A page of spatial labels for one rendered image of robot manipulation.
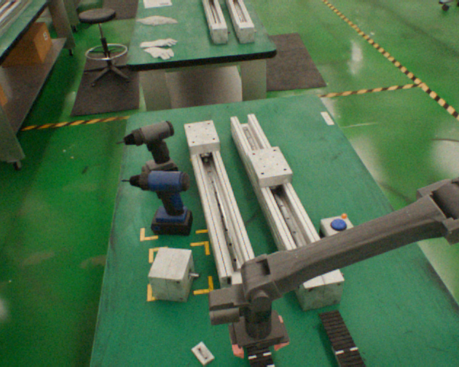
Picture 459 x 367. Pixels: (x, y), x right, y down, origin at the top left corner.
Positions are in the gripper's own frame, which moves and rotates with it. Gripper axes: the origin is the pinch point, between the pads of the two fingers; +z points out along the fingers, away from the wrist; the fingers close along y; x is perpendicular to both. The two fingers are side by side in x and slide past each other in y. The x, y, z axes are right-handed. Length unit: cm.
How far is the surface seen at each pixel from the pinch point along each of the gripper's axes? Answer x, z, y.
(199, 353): -3.6, 2.3, 13.5
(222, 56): -188, 4, -27
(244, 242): -28.4, -5.3, -3.6
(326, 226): -30.9, -2.9, -28.8
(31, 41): -373, 38, 124
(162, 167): -74, -3, 16
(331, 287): -9.1, -4.6, -20.8
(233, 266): -23.0, -2.5, 0.8
